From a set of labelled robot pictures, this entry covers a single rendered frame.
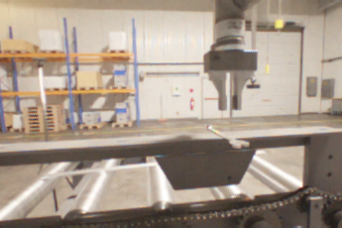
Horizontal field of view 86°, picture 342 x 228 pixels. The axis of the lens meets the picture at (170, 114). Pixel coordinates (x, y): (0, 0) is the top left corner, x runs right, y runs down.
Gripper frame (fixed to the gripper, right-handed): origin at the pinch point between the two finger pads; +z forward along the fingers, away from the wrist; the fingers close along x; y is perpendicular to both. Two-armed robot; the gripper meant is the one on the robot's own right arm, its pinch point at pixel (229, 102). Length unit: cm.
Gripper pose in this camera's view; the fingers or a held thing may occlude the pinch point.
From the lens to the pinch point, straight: 52.8
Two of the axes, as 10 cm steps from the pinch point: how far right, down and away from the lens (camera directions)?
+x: 9.9, -0.4, 1.2
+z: 0.3, 9.9, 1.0
